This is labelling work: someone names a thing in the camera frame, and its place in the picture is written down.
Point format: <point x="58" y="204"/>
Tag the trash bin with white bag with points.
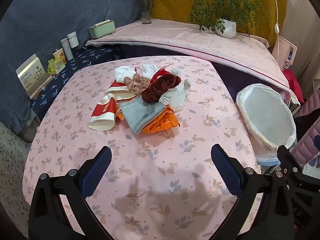
<point x="265" y="115"/>

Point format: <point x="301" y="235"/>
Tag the white sock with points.
<point x="176" y="100"/>

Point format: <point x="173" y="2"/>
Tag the green plant in white pot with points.
<point x="226" y="27"/>

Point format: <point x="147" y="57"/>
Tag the pink water dispenser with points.
<point x="283" y="47"/>

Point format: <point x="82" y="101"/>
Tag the beige curtain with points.
<point x="305" y="30"/>

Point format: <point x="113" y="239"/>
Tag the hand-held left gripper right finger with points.
<point x="225" y="170"/>

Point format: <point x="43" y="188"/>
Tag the beige scrunchie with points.
<point x="136" y="82"/>

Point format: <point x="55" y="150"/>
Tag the dark red velvet scrunchie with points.
<point x="160" y="87"/>

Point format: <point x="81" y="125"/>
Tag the grey cloth pouch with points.
<point x="140" y="115"/>

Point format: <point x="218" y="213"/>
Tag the glass vase with pink flowers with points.
<point x="146" y="12"/>

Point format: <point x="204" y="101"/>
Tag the small white tissue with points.
<point x="150" y="70"/>

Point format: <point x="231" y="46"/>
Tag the blue backdrop cloth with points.
<point x="50" y="17"/>

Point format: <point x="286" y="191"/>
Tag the pink dotted sheet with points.
<point x="190" y="37"/>

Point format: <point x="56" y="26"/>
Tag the pale green tissue box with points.
<point x="102" y="28"/>

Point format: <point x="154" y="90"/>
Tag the pink rabbit print tablecloth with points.
<point x="150" y="167"/>

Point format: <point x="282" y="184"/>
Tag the navy floral cloth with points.
<point x="85" y="55"/>

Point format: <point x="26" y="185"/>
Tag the white round jar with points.
<point x="73" y="40"/>

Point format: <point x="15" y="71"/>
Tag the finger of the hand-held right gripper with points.
<point x="287" y="162"/>

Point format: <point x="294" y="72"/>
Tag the red cloth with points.
<point x="293" y="82"/>

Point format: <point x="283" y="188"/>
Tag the green paper packet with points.
<point x="54" y="66"/>

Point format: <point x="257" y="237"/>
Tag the pink down jacket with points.
<point x="310" y="110"/>

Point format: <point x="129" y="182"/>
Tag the mustard yellow backdrop cloth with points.
<point x="170" y="7"/>

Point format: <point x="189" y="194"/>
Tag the white flat printed box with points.
<point x="31" y="76"/>

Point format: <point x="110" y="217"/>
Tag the red packet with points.
<point x="160" y="74"/>

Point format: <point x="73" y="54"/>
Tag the red and cream sock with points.
<point x="102" y="110"/>

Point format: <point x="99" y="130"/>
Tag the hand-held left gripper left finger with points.
<point x="96" y="172"/>

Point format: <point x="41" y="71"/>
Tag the orange plastic bag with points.
<point x="162" y="123"/>

